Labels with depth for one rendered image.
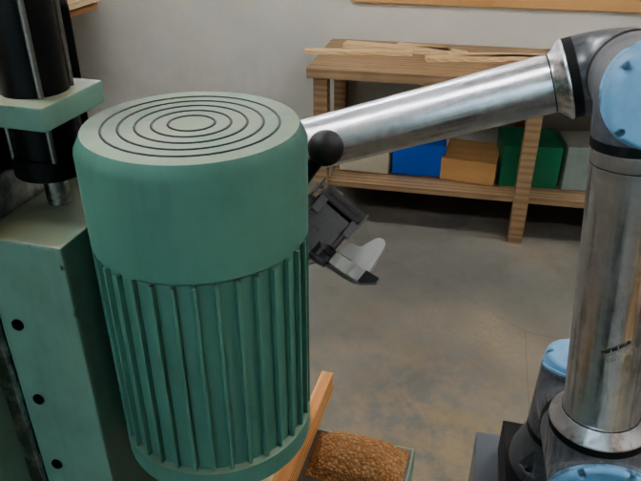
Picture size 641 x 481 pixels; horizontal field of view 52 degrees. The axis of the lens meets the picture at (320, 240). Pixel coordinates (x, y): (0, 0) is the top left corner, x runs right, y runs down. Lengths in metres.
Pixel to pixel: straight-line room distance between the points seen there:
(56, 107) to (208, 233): 0.16
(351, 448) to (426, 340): 1.77
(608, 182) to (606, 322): 0.20
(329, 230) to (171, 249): 0.35
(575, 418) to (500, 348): 1.67
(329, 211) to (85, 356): 0.34
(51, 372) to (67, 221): 0.14
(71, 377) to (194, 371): 0.14
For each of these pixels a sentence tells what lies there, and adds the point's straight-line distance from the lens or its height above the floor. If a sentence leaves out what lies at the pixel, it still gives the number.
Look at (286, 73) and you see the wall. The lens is 3.97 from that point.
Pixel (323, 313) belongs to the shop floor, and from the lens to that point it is 2.86.
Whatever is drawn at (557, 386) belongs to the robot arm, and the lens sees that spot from 1.26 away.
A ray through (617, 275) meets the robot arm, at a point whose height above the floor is 1.21.
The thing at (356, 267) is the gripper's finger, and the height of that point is 1.29.
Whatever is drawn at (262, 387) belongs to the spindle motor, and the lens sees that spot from 0.55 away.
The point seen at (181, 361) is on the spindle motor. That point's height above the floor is 1.35.
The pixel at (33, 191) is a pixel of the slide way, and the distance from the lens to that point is 0.64.
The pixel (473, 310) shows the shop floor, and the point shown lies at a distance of 2.95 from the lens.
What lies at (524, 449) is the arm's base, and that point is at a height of 0.70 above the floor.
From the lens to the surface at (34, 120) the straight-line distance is 0.54.
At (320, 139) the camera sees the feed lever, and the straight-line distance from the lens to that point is 0.62.
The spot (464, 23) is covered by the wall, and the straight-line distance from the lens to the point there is 3.76.
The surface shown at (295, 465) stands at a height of 0.94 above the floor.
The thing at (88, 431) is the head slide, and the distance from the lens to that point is 0.66.
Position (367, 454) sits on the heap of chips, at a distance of 1.00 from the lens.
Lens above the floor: 1.67
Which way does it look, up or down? 29 degrees down
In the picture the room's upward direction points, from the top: straight up
